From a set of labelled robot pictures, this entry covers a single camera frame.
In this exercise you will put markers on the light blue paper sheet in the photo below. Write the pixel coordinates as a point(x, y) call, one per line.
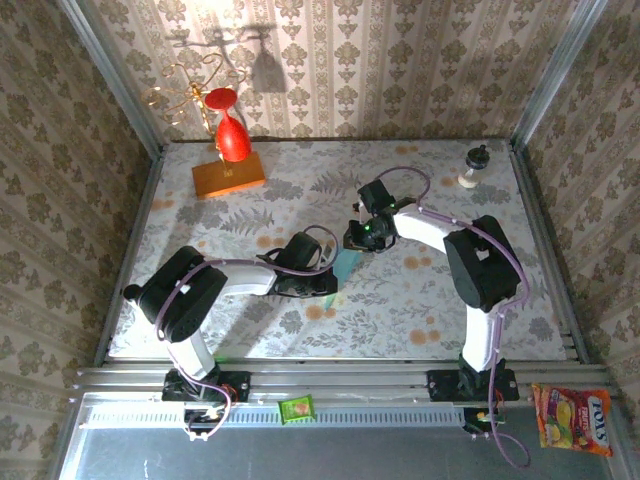
point(345, 267)

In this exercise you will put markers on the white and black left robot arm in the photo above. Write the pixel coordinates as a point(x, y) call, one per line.
point(192, 355)

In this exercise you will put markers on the green candy packet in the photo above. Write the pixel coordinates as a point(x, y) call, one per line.
point(297, 409)

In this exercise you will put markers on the wooden rack base block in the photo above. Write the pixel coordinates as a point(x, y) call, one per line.
point(225, 180)

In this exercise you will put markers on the red wine glass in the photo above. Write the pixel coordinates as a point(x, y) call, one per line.
point(232, 137)

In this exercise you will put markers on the grey metal shelf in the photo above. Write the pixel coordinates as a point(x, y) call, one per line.
point(325, 455)

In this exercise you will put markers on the orange Fox's candy bag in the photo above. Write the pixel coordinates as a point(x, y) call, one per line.
point(575, 420)

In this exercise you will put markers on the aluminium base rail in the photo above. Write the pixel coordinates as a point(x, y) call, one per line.
point(350, 382)

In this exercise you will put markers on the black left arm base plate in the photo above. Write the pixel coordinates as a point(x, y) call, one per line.
point(235, 385)

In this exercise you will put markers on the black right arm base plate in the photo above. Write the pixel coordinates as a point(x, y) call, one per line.
point(445, 387)

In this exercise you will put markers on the aluminium table side rail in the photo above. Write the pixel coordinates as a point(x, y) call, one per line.
point(145, 200)
point(532, 200)

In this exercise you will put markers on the aluminium frame post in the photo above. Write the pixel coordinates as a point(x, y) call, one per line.
point(555, 75)
point(114, 75)

